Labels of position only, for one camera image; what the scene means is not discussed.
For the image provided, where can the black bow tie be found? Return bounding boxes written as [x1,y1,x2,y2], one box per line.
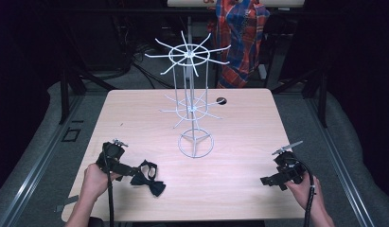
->
[129,159,168,198]

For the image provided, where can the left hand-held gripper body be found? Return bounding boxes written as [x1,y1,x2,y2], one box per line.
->
[95,138,133,182]

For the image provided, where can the person's right hand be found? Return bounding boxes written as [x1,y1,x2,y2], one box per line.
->
[284,171,325,213]

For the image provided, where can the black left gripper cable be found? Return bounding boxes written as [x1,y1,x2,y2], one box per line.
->
[101,150,116,227]

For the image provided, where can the person's left hand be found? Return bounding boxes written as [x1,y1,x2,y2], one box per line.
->
[80,163,122,202]

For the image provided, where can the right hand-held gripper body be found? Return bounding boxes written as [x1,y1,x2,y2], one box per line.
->
[271,140,308,185]

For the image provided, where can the red blue plaid cloth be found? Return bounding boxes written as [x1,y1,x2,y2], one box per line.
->
[206,0,272,90]

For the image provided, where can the black metal stand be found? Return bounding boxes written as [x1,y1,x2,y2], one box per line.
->
[57,53,118,126]
[270,60,329,129]

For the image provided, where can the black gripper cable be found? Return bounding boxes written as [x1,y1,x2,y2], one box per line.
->
[295,158,317,227]
[101,150,116,227]

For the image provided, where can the white wire display rack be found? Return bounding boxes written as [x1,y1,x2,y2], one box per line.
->
[144,29,232,160]

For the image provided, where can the black floor cables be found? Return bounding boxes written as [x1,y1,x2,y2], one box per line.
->
[121,18,176,91]

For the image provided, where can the grey tape strip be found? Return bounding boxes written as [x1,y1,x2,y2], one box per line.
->
[53,194,80,214]

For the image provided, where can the aluminium floor rail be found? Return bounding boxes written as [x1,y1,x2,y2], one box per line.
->
[303,94,377,227]
[0,93,87,227]

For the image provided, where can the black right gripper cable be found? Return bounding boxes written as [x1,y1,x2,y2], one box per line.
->
[295,158,317,227]

